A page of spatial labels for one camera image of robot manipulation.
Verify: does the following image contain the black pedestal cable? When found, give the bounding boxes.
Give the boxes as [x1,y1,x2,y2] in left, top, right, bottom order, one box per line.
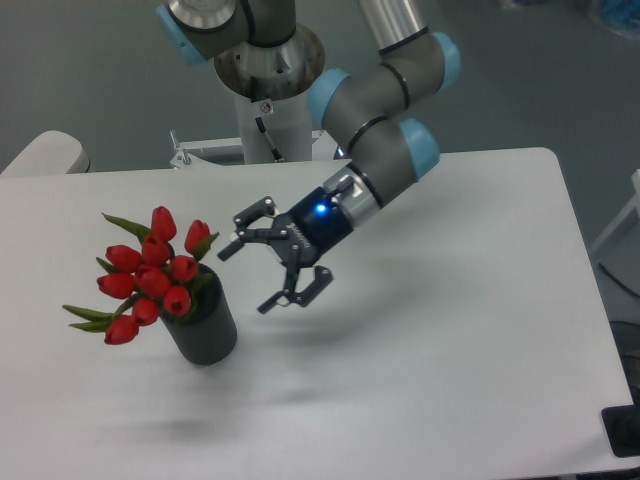
[248,75,287,164]

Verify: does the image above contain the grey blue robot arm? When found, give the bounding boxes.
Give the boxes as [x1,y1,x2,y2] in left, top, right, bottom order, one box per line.
[156,1,461,312]

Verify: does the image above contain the white chair seat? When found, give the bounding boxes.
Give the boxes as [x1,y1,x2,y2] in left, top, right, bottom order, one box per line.
[1,130,92,178]

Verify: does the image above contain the black box at table edge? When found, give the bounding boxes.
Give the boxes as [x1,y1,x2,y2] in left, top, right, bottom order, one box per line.
[601,405,639,458]

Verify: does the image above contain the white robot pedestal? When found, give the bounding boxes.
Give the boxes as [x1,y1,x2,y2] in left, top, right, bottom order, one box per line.
[170,24,341,169]

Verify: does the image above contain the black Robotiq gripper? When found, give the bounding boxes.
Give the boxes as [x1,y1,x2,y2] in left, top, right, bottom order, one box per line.
[217,187,354,314]

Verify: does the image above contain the white furniture frame right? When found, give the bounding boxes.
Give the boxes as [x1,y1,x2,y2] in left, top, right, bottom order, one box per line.
[588,170,639,257]

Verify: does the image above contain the blue object top right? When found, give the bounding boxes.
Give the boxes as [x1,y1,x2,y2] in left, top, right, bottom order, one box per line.
[588,0,639,39]

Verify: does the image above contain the black floor cable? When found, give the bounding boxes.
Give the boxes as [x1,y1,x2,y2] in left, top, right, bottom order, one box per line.
[599,262,640,294]

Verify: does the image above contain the red tulip bouquet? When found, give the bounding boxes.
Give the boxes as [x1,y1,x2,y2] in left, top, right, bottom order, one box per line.
[63,206,219,345]

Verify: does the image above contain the dark grey ribbed vase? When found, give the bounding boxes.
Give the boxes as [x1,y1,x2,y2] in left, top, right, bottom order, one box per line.
[160,265,237,366]

